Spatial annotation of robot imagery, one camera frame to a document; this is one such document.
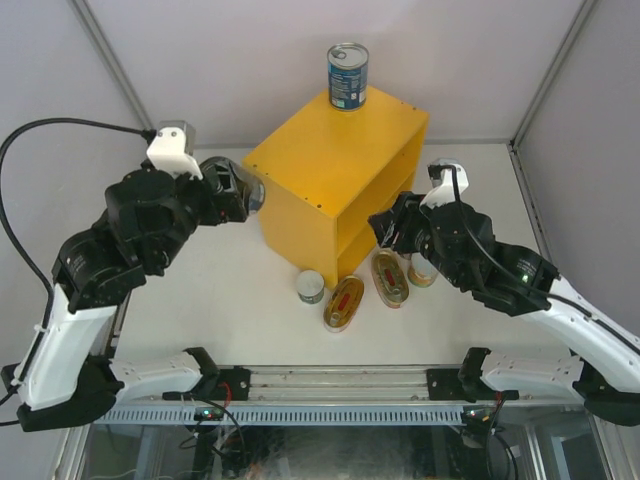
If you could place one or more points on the grey slotted cable duct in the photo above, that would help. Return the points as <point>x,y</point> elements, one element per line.
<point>293,415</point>

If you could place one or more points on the small green can white lid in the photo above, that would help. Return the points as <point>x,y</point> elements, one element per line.
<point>310,286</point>

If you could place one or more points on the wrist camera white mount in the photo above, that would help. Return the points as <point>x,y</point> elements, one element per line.
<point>449,180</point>
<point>172,149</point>

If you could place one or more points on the light blue Progresso soup can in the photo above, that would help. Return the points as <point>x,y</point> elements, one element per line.
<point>237,194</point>

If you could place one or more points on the aluminium corner post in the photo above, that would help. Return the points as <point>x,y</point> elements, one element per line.
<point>105,52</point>
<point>580,21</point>

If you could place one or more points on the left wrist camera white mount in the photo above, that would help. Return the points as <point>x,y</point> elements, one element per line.
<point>172,149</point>

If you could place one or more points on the aluminium front rail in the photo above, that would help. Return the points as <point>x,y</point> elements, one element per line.
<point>328,385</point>

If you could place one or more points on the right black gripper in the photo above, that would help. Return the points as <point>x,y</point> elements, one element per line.
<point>400,219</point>

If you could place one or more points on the yellow two-shelf cabinet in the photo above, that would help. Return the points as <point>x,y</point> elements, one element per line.
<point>327,171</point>

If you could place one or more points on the left gold oval fish tin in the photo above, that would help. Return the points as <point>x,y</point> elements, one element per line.
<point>343,304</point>

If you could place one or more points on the right aluminium corner post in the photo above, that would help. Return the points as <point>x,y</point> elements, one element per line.
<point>580,21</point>

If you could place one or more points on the gold oval fish tin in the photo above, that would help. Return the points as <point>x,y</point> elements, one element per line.
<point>343,304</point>
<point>389,279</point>

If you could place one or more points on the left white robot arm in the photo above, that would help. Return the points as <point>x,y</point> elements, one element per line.
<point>149,216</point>

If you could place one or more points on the right gold oval fish tin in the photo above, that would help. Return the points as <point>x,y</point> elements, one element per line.
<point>389,279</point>

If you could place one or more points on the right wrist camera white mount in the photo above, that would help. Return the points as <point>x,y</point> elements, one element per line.
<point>449,180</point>

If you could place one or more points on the dark blue soup can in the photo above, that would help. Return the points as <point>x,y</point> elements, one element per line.
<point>347,65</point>

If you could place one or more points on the near small can white lid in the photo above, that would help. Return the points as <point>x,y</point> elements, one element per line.
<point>421,272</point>

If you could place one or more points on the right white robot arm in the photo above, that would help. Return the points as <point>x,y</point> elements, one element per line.
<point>602,370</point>

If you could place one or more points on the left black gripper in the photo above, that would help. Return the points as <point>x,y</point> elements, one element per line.
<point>228,206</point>

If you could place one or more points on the left aluminium corner post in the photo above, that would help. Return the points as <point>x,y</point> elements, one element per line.
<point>105,52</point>

